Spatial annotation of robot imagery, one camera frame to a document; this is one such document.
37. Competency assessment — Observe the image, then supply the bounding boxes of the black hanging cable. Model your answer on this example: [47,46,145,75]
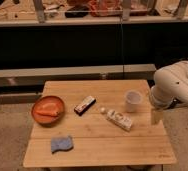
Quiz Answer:
[119,15,126,80]

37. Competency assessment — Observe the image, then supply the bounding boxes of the red object on shelf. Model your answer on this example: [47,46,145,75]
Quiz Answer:
[88,0,122,17]

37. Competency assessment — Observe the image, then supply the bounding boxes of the orange carrot in bowl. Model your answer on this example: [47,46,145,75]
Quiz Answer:
[36,105,58,117]

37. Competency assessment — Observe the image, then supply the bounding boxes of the white tube bottle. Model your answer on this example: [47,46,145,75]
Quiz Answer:
[100,107,132,131]

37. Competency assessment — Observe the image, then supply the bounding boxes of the long grey bench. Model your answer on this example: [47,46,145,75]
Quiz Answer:
[0,64,156,87]

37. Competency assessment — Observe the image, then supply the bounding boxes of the black chocolate bar packet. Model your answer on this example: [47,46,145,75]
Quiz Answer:
[74,96,96,116]

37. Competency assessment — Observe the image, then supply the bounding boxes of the wooden table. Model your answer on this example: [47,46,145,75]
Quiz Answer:
[23,80,176,168]

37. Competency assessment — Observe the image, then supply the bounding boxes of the black object on shelf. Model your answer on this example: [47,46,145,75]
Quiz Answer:
[65,5,89,18]

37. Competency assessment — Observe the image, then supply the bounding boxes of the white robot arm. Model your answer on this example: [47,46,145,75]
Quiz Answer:
[149,61,188,125]

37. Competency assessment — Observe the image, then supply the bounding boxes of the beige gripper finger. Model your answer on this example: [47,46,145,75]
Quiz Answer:
[151,109,163,125]

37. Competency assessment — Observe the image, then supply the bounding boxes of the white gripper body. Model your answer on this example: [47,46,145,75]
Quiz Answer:
[149,86,171,109]

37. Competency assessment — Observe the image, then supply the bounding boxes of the orange bowl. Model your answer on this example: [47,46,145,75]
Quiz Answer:
[31,96,65,125]

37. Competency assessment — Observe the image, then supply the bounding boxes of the white plastic cup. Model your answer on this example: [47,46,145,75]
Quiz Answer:
[125,90,142,113]

